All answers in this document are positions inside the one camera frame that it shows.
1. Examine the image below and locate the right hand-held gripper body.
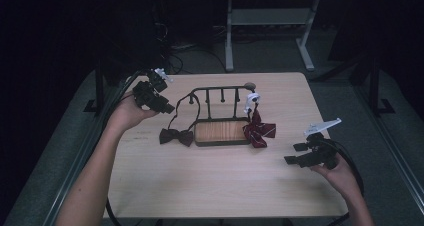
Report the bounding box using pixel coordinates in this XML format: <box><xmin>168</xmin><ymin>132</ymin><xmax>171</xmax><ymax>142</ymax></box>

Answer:
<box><xmin>302</xmin><ymin>117</ymin><xmax>343</xmax><ymax>171</ymax></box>

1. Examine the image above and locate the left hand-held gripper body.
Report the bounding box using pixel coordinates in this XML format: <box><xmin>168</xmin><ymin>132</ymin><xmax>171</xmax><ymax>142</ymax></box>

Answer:
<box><xmin>132</xmin><ymin>68</ymin><xmax>174</xmax><ymax>112</ymax></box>

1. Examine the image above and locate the dark maroon bow tie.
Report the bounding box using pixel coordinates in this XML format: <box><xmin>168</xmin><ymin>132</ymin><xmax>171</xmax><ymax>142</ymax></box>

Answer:
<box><xmin>158</xmin><ymin>92</ymin><xmax>202</xmax><ymax>148</ymax></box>

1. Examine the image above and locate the red striped bow tie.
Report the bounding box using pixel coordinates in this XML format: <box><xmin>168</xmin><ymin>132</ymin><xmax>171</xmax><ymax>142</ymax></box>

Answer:
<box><xmin>242</xmin><ymin>92</ymin><xmax>277</xmax><ymax>149</ymax></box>

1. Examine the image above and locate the black rack with wooden base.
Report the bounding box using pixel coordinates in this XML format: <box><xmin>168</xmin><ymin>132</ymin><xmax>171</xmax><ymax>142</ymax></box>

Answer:
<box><xmin>187</xmin><ymin>82</ymin><xmax>258</xmax><ymax>148</ymax></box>

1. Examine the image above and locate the person's left hand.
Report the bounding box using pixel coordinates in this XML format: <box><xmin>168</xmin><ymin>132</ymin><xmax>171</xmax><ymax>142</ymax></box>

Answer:
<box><xmin>106</xmin><ymin>92</ymin><xmax>160</xmax><ymax>136</ymax></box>

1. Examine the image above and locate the person's right hand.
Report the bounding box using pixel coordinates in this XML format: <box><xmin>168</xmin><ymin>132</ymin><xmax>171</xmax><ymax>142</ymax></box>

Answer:
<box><xmin>311</xmin><ymin>153</ymin><xmax>363</xmax><ymax>201</ymax></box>

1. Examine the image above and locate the black metal stand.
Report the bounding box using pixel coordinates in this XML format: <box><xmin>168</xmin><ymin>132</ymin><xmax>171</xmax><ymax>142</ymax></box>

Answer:
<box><xmin>83</xmin><ymin>57</ymin><xmax>105</xmax><ymax>114</ymax></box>
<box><xmin>365</xmin><ymin>52</ymin><xmax>397</xmax><ymax>117</ymax></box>

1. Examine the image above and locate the black cable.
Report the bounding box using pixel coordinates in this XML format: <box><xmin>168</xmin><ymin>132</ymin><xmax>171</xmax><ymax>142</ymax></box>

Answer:
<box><xmin>328</xmin><ymin>138</ymin><xmax>365</xmax><ymax>226</ymax></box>
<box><xmin>105</xmin><ymin>197</ymin><xmax>123</xmax><ymax>226</ymax></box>

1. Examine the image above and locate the bundle of floor cables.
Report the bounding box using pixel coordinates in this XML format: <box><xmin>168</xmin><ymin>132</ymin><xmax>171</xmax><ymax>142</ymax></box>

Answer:
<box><xmin>162</xmin><ymin>22</ymin><xmax>228</xmax><ymax>76</ymax></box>

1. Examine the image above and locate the grey metal table frame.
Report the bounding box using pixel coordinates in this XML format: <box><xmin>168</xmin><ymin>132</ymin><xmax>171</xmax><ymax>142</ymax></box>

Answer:
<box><xmin>224</xmin><ymin>0</ymin><xmax>322</xmax><ymax>73</ymax></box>

